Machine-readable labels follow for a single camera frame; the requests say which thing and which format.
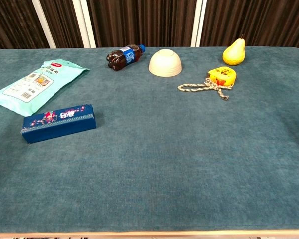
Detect blue patterned glasses case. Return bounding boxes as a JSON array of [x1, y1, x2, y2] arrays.
[[20, 104, 97, 144]]

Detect teal velvet table cloth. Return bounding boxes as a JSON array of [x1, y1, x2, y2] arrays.
[[0, 46, 299, 235]]

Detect cream ceramic bowl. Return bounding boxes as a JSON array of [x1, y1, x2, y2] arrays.
[[149, 48, 183, 77]]

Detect small cola bottle blue label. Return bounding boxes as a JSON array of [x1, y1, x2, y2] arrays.
[[106, 44, 146, 72]]

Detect yellow tape measure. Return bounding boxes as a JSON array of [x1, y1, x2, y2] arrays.
[[208, 66, 237, 88]]

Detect dark brown pleated curtain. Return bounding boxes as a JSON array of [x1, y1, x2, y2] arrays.
[[0, 0, 299, 50]]

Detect yellow pear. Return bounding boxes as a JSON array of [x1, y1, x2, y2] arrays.
[[222, 34, 246, 66]]

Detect mint green wipes package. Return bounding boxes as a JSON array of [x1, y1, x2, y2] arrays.
[[0, 59, 90, 117]]

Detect beige braided rope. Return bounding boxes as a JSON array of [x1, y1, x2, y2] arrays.
[[177, 78, 234, 101]]

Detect wide white frame post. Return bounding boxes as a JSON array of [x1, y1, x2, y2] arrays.
[[72, 0, 97, 48], [190, 0, 208, 47]]

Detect thin white frame post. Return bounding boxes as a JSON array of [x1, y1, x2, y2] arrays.
[[31, 0, 57, 49]]

